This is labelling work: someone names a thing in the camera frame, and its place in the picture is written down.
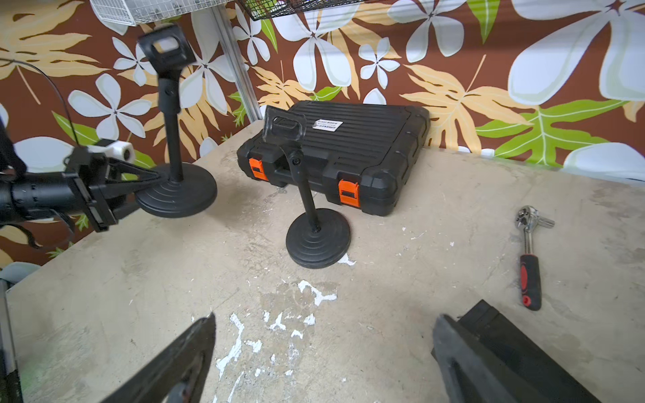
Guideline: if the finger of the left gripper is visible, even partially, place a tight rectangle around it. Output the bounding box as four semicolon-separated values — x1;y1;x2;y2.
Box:
102;158;164;198

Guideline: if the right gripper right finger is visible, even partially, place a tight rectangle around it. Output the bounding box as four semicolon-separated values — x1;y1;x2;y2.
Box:
433;315;549;402

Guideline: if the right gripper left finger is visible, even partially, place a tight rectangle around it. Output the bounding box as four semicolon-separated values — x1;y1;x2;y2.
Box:
104;313;217;402

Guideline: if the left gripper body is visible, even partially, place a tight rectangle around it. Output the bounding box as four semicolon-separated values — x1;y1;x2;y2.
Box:
63;147;129;232

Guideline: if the black stand pole with clip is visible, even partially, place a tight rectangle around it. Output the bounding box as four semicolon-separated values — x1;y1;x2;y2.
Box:
262;106;321;233

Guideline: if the black round base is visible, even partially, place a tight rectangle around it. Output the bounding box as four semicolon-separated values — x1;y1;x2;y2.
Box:
286;208;351;269
134;163;218;218

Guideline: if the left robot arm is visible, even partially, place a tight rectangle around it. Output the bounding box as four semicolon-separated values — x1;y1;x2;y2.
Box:
1;124;168;250

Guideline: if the black phone holder plate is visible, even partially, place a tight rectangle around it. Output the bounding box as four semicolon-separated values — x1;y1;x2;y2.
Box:
458;300;598;402

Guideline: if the black plastic tool case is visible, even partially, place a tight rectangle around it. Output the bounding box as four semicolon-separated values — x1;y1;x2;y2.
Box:
236;100;432;218

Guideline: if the red handled ratchet wrench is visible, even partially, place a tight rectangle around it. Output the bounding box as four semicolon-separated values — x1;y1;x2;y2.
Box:
515;206;555;312

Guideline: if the white wire basket left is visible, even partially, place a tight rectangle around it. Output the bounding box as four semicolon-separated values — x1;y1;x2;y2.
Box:
90;0;227;26

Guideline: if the black wire basket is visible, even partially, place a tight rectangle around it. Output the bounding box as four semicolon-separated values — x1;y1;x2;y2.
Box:
236;0;363;21

